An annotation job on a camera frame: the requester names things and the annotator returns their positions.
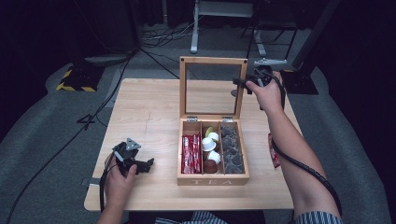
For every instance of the white coffee capsule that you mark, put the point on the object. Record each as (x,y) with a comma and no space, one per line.
(214,156)
(208,144)
(214,136)

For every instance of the person's right hand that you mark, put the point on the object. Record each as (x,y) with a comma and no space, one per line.
(270,96)

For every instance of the person's left hand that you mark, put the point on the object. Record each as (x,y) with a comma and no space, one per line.
(118,186)

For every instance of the dark round table grommet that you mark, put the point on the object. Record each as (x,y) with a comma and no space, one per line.
(233,93)

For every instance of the grey tape strip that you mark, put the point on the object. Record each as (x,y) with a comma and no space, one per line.
(91,181)

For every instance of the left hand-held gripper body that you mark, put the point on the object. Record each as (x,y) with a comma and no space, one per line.
(127,154)

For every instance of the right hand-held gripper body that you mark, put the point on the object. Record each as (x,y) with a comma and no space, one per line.
(263,74)

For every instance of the brown coffee capsule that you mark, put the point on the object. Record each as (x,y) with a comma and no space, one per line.
(210,167)

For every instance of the green coffee capsule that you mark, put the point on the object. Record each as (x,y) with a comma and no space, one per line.
(209,130)

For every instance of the red stick packet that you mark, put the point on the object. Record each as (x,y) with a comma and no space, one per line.
(274,152)
(192,154)
(198,154)
(185,154)

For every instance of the pile of dark capsules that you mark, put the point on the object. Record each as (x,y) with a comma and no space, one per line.
(232,149)

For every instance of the grey flat stand base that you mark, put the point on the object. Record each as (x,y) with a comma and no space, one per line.
(107,59)

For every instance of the white desk frame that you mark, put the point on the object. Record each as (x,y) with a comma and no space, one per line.
(194,37)

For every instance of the black base with hazard tape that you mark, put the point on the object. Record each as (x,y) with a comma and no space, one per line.
(79,79)
(300,84)

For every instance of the black metal chair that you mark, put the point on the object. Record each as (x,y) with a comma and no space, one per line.
(289,43)

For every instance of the wooden tea box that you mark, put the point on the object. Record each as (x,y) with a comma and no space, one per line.
(213,180)

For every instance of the striped shirt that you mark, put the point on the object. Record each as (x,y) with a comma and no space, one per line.
(199,218)

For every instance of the dark slanted stand pole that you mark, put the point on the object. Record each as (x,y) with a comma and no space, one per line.
(314,34)

